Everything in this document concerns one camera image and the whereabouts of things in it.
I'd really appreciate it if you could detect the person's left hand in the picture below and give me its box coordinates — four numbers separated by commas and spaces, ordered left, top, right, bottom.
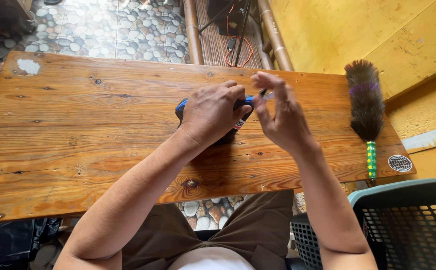
178, 80, 253, 148

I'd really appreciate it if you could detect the person's right hand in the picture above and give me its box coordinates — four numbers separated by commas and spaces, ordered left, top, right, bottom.
250, 71, 318, 155

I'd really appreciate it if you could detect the bamboo bench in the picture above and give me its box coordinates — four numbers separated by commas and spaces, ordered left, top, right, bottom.
182, 0, 296, 72

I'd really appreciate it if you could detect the black tripod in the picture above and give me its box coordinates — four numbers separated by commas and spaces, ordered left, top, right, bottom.
198, 0, 257, 68

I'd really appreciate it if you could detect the round globe sticker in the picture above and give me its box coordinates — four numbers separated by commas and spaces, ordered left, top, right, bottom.
388, 155, 413, 173

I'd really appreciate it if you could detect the person's white shirt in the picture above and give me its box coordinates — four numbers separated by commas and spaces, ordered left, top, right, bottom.
167, 246, 257, 270

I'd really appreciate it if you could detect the teal plastic laundry basket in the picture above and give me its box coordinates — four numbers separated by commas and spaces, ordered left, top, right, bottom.
291, 178, 436, 270

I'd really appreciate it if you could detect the black plastic bag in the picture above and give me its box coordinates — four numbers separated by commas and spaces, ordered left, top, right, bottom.
0, 218, 62, 270

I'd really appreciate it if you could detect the orange cable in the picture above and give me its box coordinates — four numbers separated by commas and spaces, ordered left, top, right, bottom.
224, 3, 254, 68

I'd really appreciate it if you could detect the brown feather duster green handle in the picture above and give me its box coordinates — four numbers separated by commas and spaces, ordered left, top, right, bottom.
344, 59, 386, 181

